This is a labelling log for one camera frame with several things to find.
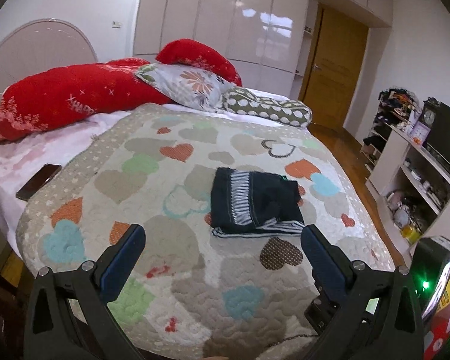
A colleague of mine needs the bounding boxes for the round pink headboard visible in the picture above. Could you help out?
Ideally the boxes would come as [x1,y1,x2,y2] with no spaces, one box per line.
[0,19,98,101]

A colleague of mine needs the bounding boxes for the camera box with screen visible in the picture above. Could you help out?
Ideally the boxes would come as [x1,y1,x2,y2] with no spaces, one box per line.
[410,236,450,323]

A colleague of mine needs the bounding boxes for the glossy white wardrobe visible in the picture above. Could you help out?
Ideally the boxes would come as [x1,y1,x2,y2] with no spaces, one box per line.
[133,0,393,96]

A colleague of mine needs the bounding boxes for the pink white bed sheet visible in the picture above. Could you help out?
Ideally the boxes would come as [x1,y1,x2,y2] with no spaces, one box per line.
[0,87,293,260]

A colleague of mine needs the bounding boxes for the large red pillow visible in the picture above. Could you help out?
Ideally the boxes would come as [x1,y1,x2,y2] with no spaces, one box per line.
[0,58,171,142]

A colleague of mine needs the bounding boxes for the small table clock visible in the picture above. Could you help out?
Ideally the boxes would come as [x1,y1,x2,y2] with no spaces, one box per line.
[419,97,441,128]

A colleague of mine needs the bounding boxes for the white shelf unit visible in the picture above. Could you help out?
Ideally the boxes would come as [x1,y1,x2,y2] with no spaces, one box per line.
[361,88,450,258]

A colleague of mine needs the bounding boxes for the heart pattern quilted bedspread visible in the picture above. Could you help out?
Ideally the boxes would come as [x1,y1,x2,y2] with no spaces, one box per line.
[17,104,394,359]

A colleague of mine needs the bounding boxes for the small red pillow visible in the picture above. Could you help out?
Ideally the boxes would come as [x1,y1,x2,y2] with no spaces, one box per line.
[156,38,242,86]

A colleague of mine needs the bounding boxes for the wooden door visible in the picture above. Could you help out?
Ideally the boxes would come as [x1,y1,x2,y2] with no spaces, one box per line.
[299,3,369,132]

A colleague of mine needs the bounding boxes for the dark smartphone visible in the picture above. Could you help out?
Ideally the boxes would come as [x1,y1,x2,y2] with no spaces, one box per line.
[15,163,62,202]

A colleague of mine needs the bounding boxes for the grey floral pillow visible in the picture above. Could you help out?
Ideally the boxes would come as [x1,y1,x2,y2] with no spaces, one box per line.
[135,63,236,112]

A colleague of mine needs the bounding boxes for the olive white dotted bolster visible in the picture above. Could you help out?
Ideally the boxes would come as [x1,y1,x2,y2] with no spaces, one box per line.
[222,87,313,128]

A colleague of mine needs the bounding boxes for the dark navy striped pants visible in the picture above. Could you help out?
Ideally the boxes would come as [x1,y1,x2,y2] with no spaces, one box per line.
[210,167,305,238]

